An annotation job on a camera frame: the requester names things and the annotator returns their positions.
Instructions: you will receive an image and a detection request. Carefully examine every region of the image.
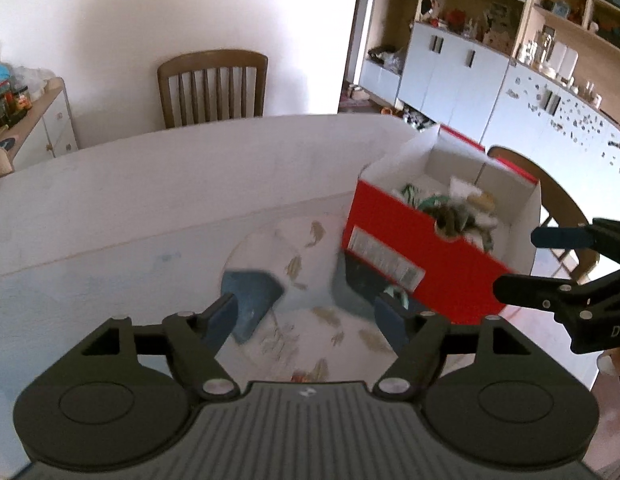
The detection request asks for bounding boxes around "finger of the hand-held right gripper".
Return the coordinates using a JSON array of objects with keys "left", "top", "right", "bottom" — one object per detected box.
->
[
  {"left": 492, "top": 272, "right": 592, "bottom": 322},
  {"left": 531, "top": 220, "right": 599, "bottom": 252}
]

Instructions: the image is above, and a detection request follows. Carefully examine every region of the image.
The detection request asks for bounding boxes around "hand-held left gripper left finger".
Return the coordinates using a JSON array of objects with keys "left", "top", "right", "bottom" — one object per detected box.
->
[{"left": 80, "top": 292, "right": 241, "bottom": 401}]

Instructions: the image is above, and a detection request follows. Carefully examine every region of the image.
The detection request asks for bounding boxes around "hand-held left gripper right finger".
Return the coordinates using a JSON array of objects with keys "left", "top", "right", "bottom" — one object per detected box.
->
[{"left": 372, "top": 292, "right": 534, "bottom": 401}]

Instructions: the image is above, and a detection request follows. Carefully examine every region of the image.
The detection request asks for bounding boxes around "red cardboard box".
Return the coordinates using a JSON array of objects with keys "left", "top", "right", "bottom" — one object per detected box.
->
[{"left": 340, "top": 124, "right": 544, "bottom": 326}]

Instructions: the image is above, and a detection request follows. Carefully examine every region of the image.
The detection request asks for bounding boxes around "person's right hand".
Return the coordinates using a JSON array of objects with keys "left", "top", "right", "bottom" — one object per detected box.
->
[{"left": 596, "top": 351, "right": 620, "bottom": 378}]

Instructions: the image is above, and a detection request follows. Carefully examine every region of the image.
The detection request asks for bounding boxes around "wooden round-back chair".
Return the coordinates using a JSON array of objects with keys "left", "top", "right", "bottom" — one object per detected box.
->
[{"left": 487, "top": 146, "right": 601, "bottom": 286}]

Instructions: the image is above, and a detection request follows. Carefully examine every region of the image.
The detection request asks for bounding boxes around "clear patterned plastic bag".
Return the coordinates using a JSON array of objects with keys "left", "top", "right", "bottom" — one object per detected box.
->
[{"left": 220, "top": 212, "right": 407, "bottom": 386}]

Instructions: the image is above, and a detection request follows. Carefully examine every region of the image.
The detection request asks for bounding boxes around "white sticker-covered cabinet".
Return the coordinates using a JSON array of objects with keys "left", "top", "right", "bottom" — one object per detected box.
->
[{"left": 482, "top": 60, "right": 620, "bottom": 242}]

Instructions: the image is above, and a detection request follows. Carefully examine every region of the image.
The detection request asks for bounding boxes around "row of glass jars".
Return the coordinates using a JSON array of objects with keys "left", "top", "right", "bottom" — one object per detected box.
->
[{"left": 515, "top": 27, "right": 607, "bottom": 107}]

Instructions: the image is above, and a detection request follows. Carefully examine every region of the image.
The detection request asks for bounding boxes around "row of white slippers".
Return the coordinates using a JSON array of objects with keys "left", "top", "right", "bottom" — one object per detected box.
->
[{"left": 401, "top": 110, "right": 439, "bottom": 129}]

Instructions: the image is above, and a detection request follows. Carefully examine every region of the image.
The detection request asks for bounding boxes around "patterned rug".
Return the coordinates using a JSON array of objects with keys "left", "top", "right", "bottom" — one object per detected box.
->
[{"left": 340, "top": 85, "right": 381, "bottom": 114}]

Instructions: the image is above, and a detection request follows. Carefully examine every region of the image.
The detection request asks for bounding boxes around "row of shelf ornaments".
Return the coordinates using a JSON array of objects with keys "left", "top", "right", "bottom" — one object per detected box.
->
[{"left": 419, "top": 0, "right": 522, "bottom": 45}]

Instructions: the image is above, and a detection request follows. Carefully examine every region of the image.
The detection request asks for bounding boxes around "white wooden sideboard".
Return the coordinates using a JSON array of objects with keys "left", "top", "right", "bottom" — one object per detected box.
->
[{"left": 0, "top": 77, "right": 80, "bottom": 184}]

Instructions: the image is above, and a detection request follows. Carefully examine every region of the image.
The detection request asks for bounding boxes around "wooden slat-back chair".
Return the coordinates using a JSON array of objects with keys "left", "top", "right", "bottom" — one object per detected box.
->
[{"left": 157, "top": 50, "right": 269, "bottom": 130}]

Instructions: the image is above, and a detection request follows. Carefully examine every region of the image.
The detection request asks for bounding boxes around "pale blue wall unit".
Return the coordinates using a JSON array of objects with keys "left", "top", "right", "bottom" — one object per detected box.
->
[{"left": 358, "top": 0, "right": 541, "bottom": 145}]

